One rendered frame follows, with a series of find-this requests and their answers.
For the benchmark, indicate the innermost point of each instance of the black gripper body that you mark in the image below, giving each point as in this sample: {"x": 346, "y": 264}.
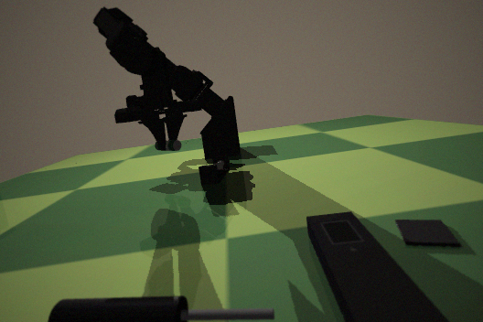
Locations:
{"x": 157, "y": 94}

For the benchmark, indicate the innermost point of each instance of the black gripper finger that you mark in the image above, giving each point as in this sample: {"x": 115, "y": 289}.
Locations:
{"x": 173, "y": 125}
{"x": 157, "y": 128}

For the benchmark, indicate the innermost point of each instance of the green and black cylindrical battery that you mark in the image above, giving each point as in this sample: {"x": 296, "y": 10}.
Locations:
{"x": 171, "y": 145}

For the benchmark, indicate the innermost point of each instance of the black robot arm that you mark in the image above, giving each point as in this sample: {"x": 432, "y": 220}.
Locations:
{"x": 128, "y": 45}

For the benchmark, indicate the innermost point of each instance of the dark grey flat panel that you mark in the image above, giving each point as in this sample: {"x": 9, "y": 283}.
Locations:
{"x": 426, "y": 232}

